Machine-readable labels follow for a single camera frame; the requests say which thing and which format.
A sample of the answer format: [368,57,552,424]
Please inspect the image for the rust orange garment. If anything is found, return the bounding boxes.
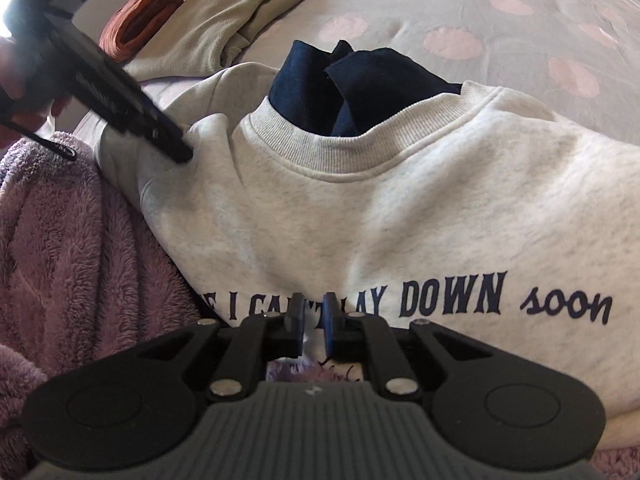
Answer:
[98,0,187,64]

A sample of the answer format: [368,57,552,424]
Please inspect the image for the light grey printed sweatshirt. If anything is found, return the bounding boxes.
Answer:
[92,67,640,461]

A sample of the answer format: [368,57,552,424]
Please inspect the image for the pink dotted bed sheet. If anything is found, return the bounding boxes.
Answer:
[75,0,640,153]

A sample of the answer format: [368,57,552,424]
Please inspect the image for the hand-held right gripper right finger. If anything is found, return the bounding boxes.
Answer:
[322,292,494,401]

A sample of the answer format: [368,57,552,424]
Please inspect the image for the navy blue garment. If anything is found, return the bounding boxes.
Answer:
[268,40,462,139]

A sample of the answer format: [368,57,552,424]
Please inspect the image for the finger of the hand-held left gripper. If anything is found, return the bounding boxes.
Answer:
[50,24,195,164]

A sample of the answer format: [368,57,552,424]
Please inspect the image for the person's left hand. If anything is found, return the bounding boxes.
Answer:
[0,35,68,133]

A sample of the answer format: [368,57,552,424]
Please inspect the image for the purple fleece blanket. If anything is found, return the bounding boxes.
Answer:
[0,130,223,480]

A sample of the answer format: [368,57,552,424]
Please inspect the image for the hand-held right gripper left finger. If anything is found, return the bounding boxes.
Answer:
[135,292,306,401]

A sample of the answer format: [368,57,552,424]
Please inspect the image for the black lanyard strap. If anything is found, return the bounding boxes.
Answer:
[0,112,79,162]

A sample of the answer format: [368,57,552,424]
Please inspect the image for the beige garment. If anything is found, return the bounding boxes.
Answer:
[122,0,316,82]

